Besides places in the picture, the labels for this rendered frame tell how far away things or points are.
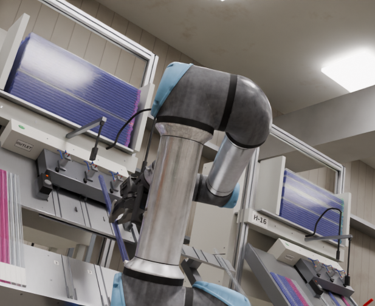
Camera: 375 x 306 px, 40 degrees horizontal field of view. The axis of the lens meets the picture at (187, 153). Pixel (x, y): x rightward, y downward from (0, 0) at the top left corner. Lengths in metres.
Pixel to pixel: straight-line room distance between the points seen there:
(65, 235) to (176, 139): 1.23
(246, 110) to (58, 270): 0.77
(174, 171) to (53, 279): 0.62
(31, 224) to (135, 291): 1.16
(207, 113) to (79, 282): 0.73
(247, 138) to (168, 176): 0.19
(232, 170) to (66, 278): 0.59
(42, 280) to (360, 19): 4.83
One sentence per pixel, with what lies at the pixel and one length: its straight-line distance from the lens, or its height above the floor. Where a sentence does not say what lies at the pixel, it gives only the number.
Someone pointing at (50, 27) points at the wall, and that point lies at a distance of 5.72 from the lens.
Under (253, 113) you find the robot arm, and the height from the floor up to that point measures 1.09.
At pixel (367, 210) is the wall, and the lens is 8.86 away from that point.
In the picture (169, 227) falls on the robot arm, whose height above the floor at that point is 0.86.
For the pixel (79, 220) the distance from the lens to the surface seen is 1.74.
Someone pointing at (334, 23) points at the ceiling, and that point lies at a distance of 5.81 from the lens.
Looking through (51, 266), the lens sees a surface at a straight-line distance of 1.50.
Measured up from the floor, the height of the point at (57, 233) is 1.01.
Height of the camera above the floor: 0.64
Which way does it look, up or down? 22 degrees up
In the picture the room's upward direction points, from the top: 11 degrees clockwise
